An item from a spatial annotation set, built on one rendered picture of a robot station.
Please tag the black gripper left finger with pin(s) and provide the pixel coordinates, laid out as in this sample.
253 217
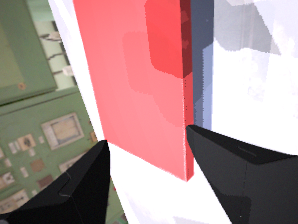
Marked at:
78 196

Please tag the red square lid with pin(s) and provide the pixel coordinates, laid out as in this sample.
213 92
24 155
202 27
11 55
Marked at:
139 58

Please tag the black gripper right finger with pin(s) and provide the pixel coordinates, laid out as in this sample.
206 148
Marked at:
253 185

